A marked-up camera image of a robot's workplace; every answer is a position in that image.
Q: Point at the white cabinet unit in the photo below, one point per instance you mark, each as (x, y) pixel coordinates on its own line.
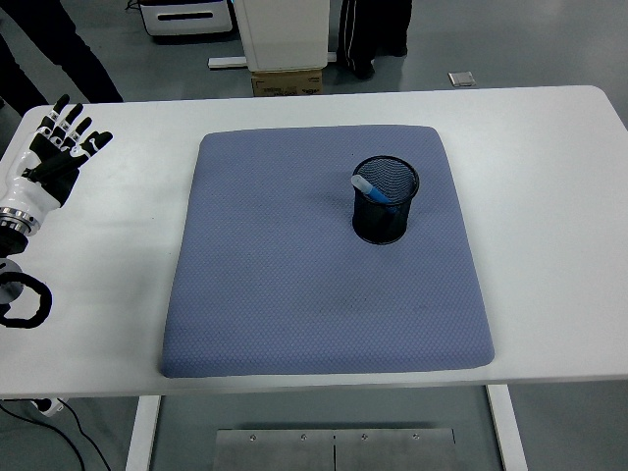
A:
(284, 34)

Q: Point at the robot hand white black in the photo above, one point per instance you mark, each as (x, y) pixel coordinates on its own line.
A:
(29, 193)

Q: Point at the silver floor socket plate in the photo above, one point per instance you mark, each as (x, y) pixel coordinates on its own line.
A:
(462, 78)

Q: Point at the white table leg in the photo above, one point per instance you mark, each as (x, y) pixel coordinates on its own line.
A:
(505, 432)
(142, 436)

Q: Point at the blue marker clear cap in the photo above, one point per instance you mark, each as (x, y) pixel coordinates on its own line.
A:
(373, 191)

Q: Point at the brown cardboard box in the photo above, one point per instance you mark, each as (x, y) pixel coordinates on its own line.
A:
(284, 83)

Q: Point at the white base bar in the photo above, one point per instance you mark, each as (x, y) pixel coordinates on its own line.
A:
(225, 62)

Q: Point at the person in striped trousers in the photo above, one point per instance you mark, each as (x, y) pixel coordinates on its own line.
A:
(358, 34)

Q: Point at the blue-grey textured mat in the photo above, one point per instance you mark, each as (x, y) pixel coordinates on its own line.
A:
(319, 304)

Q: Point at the black mesh pen holder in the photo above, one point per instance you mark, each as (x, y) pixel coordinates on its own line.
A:
(382, 228)

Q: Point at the white device with dark slot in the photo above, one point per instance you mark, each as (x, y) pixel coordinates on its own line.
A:
(186, 17)

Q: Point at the person in dark trousers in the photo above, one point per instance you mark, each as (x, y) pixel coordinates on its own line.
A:
(83, 73)

